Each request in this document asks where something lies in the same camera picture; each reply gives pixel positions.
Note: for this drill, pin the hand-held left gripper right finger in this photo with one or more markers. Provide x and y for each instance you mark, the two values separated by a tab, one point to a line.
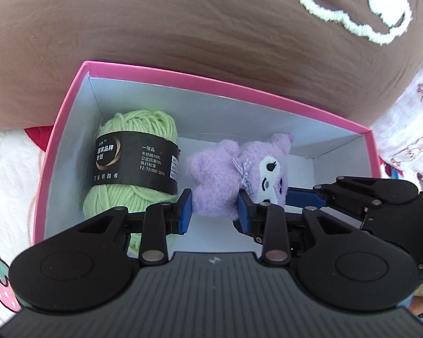
244	213

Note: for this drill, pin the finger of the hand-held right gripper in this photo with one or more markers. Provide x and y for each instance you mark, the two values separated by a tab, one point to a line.
304	197

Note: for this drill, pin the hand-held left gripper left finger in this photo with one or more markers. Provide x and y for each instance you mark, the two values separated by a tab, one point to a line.
186	213

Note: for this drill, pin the purple plush toy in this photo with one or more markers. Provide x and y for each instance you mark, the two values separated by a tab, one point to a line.
215	169

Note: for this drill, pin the green yarn ball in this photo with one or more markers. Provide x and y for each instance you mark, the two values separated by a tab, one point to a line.
141	126

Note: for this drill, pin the pink cardboard box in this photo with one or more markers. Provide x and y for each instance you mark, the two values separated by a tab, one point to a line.
232	116

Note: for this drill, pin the pink checked cartoon pillow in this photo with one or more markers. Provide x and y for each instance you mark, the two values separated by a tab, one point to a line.
412	123

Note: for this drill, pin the bear and strawberry printed blanket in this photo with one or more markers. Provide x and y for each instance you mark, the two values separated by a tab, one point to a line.
11	183

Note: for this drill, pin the brown embroidered pillow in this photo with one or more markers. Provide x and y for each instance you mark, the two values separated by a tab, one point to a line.
162	24

